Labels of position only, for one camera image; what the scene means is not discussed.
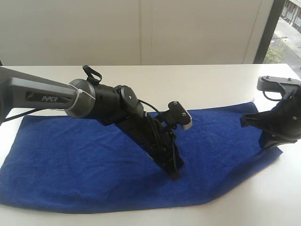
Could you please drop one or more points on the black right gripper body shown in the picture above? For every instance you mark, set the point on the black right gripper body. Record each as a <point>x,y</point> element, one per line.
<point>287,117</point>

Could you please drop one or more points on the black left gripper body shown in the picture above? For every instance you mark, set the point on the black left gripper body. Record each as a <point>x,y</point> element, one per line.
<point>148,133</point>

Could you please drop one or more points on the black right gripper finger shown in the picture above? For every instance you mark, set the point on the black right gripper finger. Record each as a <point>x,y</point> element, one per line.
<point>268,140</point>
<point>262,120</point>

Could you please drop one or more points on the blue microfibre cloth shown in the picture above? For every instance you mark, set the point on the blue microfibre cloth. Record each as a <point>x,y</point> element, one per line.
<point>67,165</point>

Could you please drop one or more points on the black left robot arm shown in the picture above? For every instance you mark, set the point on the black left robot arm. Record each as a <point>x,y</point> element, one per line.
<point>90,99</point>

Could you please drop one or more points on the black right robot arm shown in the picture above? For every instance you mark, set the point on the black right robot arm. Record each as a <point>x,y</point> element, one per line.
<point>280,125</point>

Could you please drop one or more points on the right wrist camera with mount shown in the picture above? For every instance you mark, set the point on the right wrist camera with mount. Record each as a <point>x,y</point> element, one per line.
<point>284,86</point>

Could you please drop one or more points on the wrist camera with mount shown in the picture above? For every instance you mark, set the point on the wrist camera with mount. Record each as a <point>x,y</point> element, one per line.
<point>284,86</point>
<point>175,115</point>

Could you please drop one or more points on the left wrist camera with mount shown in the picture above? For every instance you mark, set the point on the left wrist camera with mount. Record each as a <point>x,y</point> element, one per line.
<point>175,115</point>

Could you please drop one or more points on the dark window frame post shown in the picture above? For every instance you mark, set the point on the dark window frame post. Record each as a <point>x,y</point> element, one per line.
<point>269,29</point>

